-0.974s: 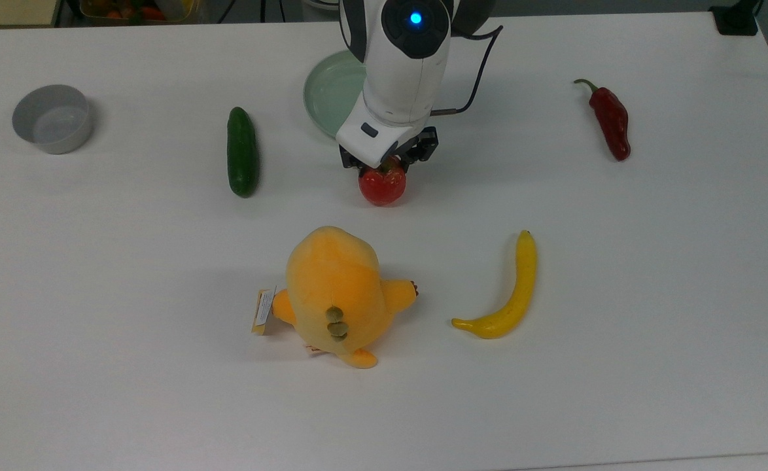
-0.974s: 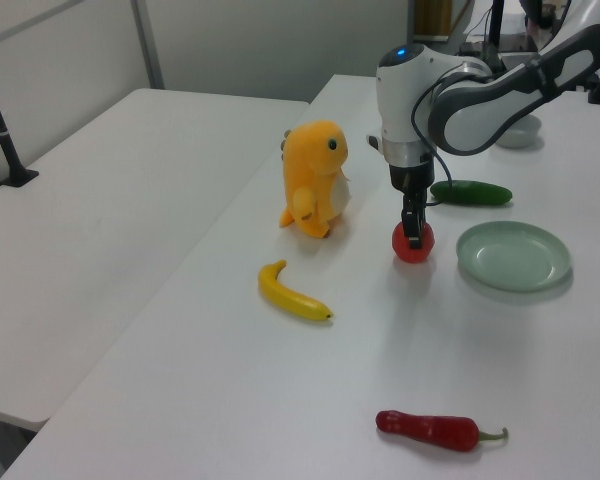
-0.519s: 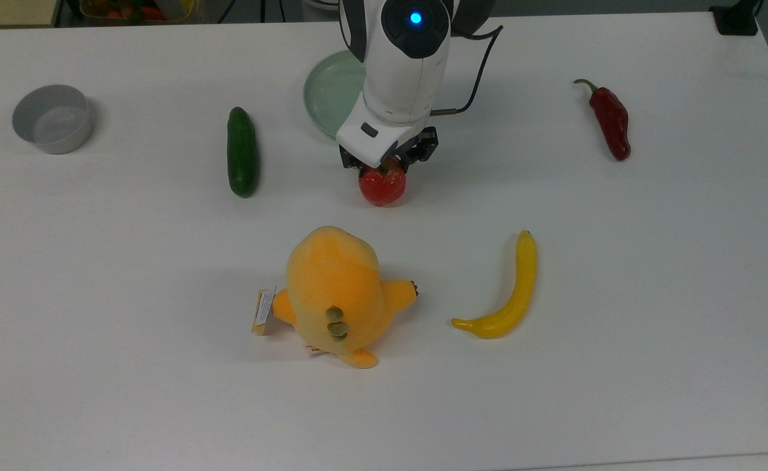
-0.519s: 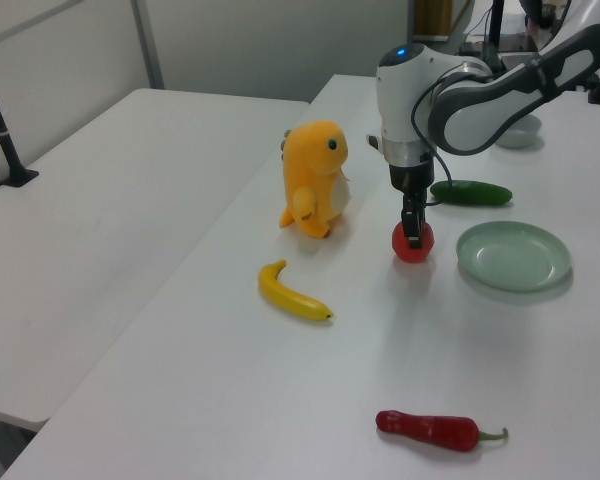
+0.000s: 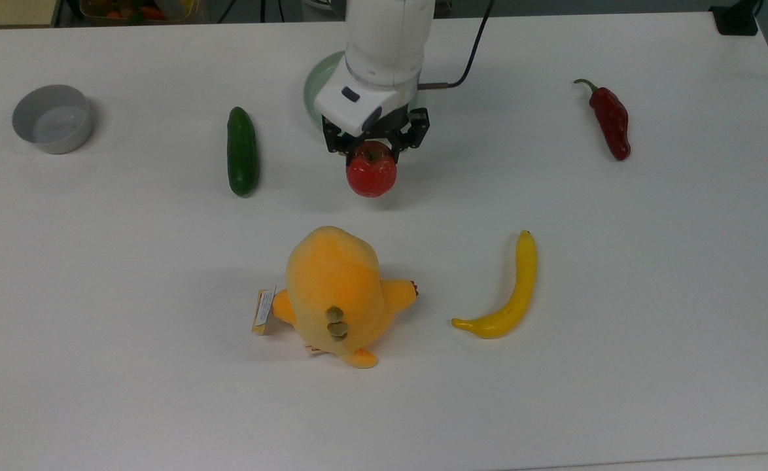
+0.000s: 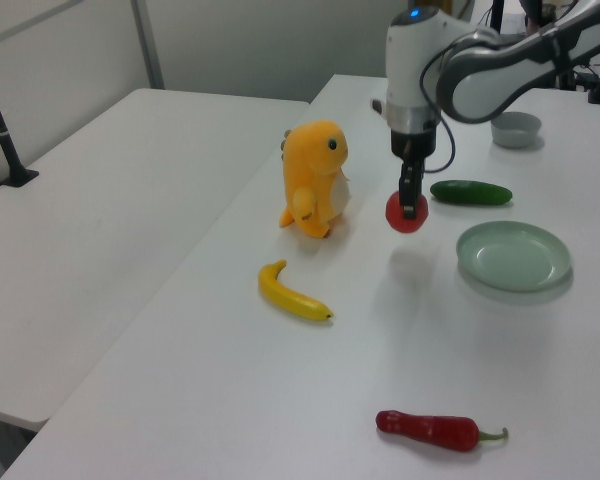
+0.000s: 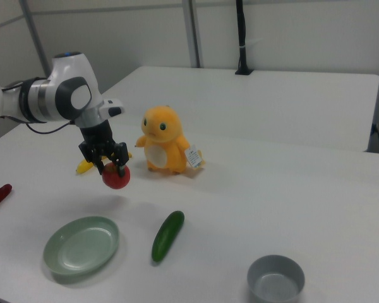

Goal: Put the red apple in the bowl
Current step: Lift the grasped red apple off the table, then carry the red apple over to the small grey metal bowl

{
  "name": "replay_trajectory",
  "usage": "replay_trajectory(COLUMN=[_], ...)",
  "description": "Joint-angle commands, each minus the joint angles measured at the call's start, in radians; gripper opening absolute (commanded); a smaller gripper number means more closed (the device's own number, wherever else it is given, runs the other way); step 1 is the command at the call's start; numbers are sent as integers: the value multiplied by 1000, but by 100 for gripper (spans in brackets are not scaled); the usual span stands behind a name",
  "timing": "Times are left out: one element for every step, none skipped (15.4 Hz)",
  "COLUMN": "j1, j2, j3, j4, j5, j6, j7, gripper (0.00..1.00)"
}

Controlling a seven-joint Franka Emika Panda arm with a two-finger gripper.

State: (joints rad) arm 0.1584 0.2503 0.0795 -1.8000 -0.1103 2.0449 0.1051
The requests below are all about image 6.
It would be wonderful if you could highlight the red chili pepper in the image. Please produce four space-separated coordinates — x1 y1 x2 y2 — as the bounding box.
375 409 510 454

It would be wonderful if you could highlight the adjoining white table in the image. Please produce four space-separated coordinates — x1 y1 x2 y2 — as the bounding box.
0 87 312 433

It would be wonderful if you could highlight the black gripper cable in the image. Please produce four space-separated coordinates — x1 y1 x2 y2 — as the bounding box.
418 29 501 175

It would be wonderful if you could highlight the yellow banana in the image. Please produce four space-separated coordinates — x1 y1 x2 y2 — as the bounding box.
257 258 335 323

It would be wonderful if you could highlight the pale green plate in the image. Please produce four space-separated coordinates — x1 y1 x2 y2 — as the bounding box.
455 220 573 293

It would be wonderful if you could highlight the black pole with foot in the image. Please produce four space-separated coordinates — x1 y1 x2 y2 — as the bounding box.
0 51 40 189

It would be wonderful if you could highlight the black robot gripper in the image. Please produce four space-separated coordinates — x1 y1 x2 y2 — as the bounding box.
388 105 439 221

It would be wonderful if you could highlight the small grey bowl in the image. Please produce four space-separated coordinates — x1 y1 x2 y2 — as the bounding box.
489 111 541 150

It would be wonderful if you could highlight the orange plush dinosaur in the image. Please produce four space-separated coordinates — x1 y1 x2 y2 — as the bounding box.
277 118 354 240

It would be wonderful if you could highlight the red apple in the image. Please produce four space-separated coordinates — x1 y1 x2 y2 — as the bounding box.
384 188 430 235

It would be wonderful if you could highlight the green cucumber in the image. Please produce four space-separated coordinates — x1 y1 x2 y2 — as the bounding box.
429 179 514 207

